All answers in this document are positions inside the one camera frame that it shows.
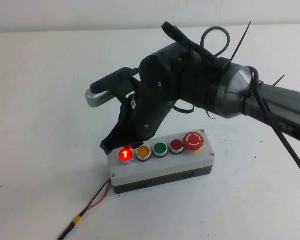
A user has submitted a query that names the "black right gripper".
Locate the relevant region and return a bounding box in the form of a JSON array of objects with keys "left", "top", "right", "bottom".
[{"left": 99, "top": 42, "right": 184, "bottom": 155}]

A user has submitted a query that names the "grey push button control box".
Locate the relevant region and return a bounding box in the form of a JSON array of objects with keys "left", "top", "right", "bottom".
[{"left": 106, "top": 129, "right": 215, "bottom": 195}]

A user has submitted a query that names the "yellow push button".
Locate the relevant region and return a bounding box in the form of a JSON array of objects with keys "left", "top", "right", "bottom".
[{"left": 135, "top": 146, "right": 151, "bottom": 163}]

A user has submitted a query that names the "green push button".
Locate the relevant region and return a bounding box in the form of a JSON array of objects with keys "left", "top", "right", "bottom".
[{"left": 152, "top": 142, "right": 168, "bottom": 159}]

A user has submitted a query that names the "dark red push button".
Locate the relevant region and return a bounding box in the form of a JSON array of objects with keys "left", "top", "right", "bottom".
[{"left": 168, "top": 139, "right": 184, "bottom": 155}]

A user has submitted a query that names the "red mushroom emergency stop button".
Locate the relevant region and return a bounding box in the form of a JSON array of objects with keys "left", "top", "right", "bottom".
[{"left": 183, "top": 131, "right": 205, "bottom": 153}]

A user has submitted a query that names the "red indicator lamp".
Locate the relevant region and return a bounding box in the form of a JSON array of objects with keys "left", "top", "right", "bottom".
[{"left": 118, "top": 146, "right": 133, "bottom": 166}]

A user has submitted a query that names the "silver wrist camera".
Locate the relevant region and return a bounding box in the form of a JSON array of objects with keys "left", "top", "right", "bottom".
[{"left": 84, "top": 88, "right": 115, "bottom": 109}]

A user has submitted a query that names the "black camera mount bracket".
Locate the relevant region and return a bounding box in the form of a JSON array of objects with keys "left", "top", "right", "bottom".
[{"left": 89, "top": 66, "right": 141, "bottom": 101}]

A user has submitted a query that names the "thin black wire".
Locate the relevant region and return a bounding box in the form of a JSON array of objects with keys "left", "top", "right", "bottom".
[{"left": 79, "top": 179, "right": 112, "bottom": 216}]

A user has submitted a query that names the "thin red wire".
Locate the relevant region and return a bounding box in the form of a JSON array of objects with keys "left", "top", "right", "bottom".
[{"left": 86, "top": 180, "right": 112, "bottom": 212}]

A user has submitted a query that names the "black sheathed power cable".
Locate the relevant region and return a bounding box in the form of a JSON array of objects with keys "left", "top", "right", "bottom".
[{"left": 56, "top": 221, "right": 77, "bottom": 240}]

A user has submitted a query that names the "black camera cable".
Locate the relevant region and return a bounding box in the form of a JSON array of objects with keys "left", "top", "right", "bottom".
[{"left": 161, "top": 21, "right": 300, "bottom": 187}]

